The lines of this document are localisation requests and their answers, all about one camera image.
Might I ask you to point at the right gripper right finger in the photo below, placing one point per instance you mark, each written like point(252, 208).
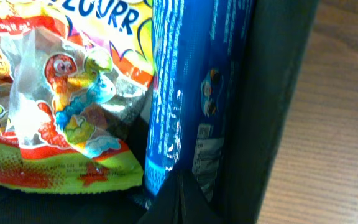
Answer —
point(195, 208)

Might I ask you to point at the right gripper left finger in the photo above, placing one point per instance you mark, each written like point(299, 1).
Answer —
point(165, 208)

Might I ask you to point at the blue Oreo cookie pack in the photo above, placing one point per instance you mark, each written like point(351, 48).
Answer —
point(198, 49)

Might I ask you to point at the Haribo gummy candy bag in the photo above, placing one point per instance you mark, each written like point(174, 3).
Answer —
point(73, 78)

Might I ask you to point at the dark green lidded box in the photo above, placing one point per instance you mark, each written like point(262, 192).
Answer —
point(275, 43)

